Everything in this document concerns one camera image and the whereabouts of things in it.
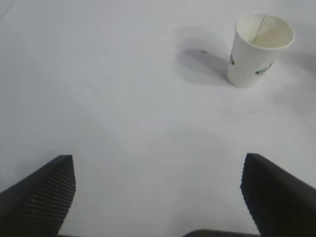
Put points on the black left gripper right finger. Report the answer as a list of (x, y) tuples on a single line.
[(281, 202)]

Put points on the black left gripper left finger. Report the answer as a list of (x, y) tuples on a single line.
[(37, 205)]

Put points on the white paper coffee cup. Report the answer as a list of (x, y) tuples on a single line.
[(249, 59)]

